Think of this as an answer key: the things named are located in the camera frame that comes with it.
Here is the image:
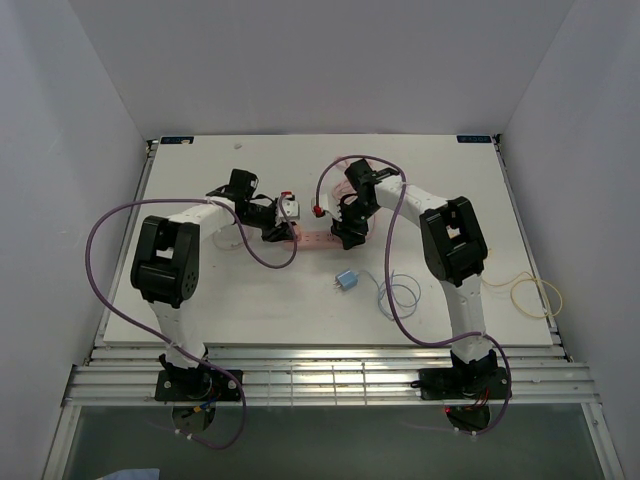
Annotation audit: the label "purple cable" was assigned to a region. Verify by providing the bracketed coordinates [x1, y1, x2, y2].
[313, 153, 512, 437]
[84, 192, 300, 450]

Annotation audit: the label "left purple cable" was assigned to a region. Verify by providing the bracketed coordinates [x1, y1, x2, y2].
[84, 192, 300, 450]

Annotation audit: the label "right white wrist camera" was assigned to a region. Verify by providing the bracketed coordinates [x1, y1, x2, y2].
[311, 194, 341, 220]

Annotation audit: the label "blue corner label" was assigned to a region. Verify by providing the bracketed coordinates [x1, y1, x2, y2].
[456, 135, 493, 144]
[160, 136, 194, 145]

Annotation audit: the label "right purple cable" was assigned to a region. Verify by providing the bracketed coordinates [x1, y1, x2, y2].
[313, 153, 512, 437]

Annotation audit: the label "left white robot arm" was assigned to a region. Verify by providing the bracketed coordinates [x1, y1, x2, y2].
[130, 169, 300, 400]

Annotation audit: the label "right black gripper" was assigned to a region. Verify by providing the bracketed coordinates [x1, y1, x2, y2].
[328, 199, 377, 251]

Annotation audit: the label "pink power strip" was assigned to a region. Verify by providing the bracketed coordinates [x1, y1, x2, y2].
[296, 229, 342, 251]

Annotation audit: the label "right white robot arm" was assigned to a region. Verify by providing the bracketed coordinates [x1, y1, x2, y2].
[314, 155, 496, 397]

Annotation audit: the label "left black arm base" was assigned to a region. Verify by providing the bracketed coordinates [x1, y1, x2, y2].
[154, 354, 244, 402]

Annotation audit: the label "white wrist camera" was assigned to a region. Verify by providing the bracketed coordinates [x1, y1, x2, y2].
[276, 191, 301, 223]
[311, 194, 341, 220]

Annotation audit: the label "blue charger plug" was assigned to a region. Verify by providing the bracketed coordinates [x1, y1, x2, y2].
[334, 269, 359, 292]

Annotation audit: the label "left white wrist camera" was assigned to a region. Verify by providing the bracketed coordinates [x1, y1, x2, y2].
[276, 191, 301, 223]

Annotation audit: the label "blue cloth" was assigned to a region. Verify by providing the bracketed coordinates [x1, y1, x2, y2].
[103, 468, 160, 480]

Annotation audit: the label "right blue corner label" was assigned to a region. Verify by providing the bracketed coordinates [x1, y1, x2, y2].
[456, 135, 493, 144]

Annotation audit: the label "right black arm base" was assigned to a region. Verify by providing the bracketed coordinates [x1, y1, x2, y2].
[410, 350, 511, 400]

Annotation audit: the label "left blue corner label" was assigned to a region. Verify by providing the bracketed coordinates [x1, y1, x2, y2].
[160, 136, 194, 145]

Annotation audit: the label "pink charger cable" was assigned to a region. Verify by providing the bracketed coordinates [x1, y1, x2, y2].
[213, 227, 249, 253]

